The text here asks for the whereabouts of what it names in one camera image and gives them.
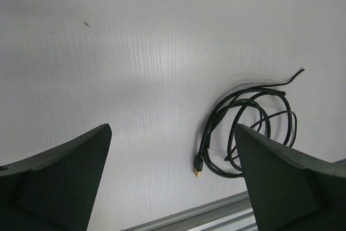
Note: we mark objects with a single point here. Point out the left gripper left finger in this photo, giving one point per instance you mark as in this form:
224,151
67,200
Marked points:
55,189

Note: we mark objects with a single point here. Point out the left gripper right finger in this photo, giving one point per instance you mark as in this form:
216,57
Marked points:
288,189

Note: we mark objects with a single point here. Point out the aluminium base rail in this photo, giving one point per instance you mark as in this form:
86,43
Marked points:
231,213

